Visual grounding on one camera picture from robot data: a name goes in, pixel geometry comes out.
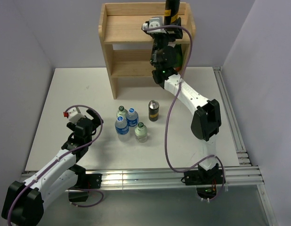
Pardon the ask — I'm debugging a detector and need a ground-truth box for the black can yellow label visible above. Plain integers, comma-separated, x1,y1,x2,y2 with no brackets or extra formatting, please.
148,100,160,121

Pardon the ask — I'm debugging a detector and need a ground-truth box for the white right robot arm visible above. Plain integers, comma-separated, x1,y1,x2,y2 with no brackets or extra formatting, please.
142,16,221,173

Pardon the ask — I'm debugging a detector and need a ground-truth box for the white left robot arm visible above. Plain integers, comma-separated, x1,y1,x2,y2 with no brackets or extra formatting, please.
1,105,104,226

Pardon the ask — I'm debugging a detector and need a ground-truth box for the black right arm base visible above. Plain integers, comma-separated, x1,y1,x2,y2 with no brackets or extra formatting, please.
181,163,226,203

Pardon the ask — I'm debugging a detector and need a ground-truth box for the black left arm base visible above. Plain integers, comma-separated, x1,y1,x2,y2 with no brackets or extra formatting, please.
68,164,102,203

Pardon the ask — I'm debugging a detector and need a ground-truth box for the wooden shelf unit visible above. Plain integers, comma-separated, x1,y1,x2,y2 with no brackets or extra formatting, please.
98,2,196,99

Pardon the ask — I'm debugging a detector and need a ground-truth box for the dark green bottle yellow label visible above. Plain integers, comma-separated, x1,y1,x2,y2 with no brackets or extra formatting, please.
174,44,183,72

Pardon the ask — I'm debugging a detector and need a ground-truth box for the rear glass bottle green cap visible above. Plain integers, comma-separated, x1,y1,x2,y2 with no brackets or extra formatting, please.
116,105,127,119

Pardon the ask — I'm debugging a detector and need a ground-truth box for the clear water bottle blue label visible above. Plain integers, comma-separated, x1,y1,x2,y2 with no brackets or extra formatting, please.
115,116,130,142

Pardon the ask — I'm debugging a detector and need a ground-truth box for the rear water bottle blue label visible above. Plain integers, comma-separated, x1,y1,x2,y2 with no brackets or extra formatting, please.
126,108,139,128

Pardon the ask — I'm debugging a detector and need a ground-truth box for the clear glass bottle green cap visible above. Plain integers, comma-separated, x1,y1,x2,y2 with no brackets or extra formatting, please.
134,122,147,143

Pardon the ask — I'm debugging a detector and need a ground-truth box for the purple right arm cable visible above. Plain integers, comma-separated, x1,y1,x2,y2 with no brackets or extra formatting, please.
145,25,225,203

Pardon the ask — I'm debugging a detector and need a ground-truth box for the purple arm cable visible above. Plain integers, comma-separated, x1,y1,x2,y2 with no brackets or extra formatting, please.
6,105,105,224
145,25,225,203

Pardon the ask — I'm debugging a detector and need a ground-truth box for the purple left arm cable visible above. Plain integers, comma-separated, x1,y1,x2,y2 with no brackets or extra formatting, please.
6,105,105,224

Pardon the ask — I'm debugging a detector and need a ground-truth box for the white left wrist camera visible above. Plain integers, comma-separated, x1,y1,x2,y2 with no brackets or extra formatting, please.
63,107,85,124

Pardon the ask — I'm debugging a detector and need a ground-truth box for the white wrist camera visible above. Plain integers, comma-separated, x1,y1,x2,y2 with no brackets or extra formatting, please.
141,16,165,33
63,107,85,124

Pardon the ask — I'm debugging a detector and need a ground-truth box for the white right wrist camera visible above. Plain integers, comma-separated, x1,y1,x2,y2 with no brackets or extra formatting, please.
141,16,165,33

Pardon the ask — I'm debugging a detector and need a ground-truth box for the aluminium rail frame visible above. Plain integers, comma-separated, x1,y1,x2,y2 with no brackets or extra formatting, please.
18,66,278,226

